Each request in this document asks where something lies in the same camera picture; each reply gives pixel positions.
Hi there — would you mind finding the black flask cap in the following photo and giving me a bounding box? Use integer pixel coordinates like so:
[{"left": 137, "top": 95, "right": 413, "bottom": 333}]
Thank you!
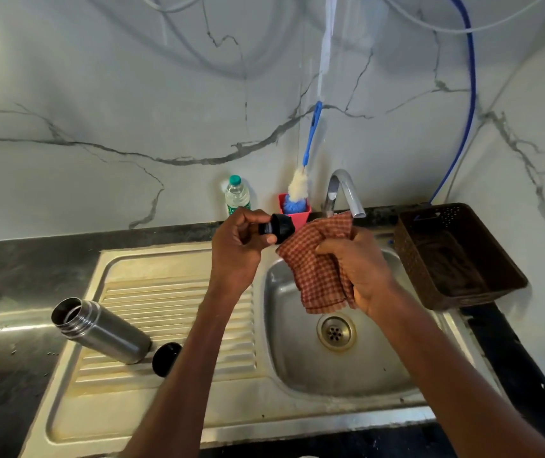
[{"left": 152, "top": 342, "right": 183, "bottom": 378}]

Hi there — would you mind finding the person's left hand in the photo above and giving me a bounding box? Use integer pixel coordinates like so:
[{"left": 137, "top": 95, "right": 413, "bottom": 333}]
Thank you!
[{"left": 210, "top": 207, "right": 278, "bottom": 297}]

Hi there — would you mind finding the red plastic holder cup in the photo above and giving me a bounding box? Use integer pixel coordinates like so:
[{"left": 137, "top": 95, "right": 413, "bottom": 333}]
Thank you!
[{"left": 278, "top": 193, "right": 312, "bottom": 230}]

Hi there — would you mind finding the black flask stopper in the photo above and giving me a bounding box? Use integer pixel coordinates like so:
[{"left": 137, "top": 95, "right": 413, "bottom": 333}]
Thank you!
[{"left": 258, "top": 213, "right": 296, "bottom": 245}]

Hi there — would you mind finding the blue handled bottle brush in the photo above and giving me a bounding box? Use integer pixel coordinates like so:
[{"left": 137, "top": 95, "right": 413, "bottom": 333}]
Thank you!
[{"left": 283, "top": 100, "right": 324, "bottom": 215}]

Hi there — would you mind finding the brown plastic basket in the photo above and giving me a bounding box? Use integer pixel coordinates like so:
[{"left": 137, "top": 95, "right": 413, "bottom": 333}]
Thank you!
[{"left": 393, "top": 202, "right": 529, "bottom": 311}]

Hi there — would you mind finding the person's right hand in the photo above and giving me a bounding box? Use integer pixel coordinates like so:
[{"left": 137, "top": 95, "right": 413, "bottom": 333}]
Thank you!
[{"left": 315, "top": 227, "right": 403, "bottom": 321}]

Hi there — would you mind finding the round sink drain strainer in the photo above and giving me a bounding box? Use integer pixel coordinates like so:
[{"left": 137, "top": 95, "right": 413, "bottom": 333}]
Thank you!
[{"left": 317, "top": 313, "right": 357, "bottom": 352}]

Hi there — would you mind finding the clear plastic bottle green cap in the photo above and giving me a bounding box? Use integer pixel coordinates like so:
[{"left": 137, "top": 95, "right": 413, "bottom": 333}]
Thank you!
[{"left": 225, "top": 175, "right": 251, "bottom": 216}]

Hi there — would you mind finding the white cable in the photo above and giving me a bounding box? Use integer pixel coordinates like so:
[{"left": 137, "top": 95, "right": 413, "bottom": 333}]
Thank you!
[{"left": 381, "top": 0, "right": 545, "bottom": 35}]

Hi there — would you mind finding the blue hose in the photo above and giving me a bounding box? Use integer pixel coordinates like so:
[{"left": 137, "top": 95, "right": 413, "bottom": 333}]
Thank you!
[{"left": 429, "top": 0, "right": 477, "bottom": 205}]

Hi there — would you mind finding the person's left forearm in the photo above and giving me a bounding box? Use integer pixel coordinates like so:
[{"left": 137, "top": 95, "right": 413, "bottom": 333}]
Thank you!
[{"left": 120, "top": 280, "right": 255, "bottom": 458}]

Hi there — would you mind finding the chrome faucet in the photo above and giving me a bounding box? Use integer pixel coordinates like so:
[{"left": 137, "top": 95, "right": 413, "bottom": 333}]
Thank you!
[{"left": 322, "top": 169, "right": 367, "bottom": 219}]

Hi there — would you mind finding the stainless steel flask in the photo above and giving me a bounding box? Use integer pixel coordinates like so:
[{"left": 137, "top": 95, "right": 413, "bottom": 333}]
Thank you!
[{"left": 51, "top": 297, "right": 153, "bottom": 366}]

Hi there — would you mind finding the stainless steel sink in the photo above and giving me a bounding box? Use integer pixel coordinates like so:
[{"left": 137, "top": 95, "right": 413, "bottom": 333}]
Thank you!
[{"left": 19, "top": 227, "right": 509, "bottom": 458}]

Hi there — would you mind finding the red checked cloth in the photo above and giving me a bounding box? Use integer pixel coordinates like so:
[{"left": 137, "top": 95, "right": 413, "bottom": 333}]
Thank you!
[{"left": 276, "top": 212, "right": 357, "bottom": 315}]

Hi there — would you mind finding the person's right forearm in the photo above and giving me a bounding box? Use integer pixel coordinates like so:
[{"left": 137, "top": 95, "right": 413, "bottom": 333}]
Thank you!
[{"left": 367, "top": 286, "right": 545, "bottom": 458}]

